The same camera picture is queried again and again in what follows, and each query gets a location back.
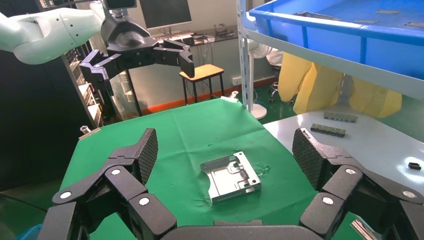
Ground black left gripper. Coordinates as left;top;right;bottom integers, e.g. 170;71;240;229
78;14;196;97

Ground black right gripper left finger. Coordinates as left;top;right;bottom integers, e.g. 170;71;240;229
37;127;178;240

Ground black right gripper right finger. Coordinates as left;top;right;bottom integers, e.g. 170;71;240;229
291;127;424;240

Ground stamped metal plate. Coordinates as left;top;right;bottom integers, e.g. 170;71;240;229
293;10;344;22
200;151;263;205

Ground black computer monitor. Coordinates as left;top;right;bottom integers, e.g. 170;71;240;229
138;0;193;31

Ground black equipment rack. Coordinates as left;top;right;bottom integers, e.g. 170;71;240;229
61;39;143;130

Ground wooden top stool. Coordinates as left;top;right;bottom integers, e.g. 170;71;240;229
179;63;225;106

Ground green table cloth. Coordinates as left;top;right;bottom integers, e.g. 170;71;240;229
59;97;365;240

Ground black desk gadget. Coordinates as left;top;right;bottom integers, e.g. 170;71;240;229
213;23;236;38

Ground yellow fabric bag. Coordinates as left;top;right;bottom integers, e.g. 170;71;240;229
277;52;404;119

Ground chrome swivel stool base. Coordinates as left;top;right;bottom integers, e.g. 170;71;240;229
267;81;282;104

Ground white metal shelf rack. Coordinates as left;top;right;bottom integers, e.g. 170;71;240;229
235;0;424;213

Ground blue plastic bin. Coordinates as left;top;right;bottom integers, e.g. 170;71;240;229
248;0;424;80

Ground notched metal bracket strip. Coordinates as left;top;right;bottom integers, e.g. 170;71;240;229
309;123;347;138
323;111;359;124

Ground white pedestal fan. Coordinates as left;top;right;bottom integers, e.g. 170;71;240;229
246;39;283;121

